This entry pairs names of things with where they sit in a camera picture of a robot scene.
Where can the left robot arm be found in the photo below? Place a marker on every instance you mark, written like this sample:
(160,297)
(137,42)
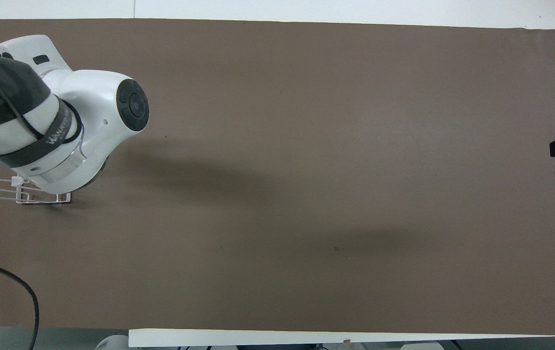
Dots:
(87,97)

